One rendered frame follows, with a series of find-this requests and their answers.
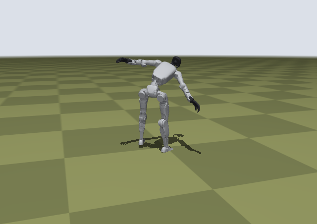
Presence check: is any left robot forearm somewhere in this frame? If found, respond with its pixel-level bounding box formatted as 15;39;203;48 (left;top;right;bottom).
127;59;143;65

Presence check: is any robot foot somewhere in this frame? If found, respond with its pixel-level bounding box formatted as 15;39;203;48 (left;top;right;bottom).
161;146;173;153
138;138;145;145

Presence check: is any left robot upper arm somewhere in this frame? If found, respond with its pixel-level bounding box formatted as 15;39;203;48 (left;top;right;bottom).
141;59;161;67

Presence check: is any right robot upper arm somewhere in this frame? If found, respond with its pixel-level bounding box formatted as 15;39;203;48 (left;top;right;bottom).
174;71;185;90

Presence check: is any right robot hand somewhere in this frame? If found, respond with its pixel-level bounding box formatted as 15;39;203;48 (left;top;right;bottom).
189;96;200;112

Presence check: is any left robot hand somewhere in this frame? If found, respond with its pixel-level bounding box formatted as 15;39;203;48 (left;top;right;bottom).
116;57;132;63

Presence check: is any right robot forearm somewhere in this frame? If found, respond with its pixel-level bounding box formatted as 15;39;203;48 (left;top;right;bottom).
182;83;191;102

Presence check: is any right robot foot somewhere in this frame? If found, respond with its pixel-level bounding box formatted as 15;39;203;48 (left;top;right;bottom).
161;146;173;153

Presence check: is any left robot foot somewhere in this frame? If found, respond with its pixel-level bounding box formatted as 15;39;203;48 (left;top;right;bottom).
138;138;145;145

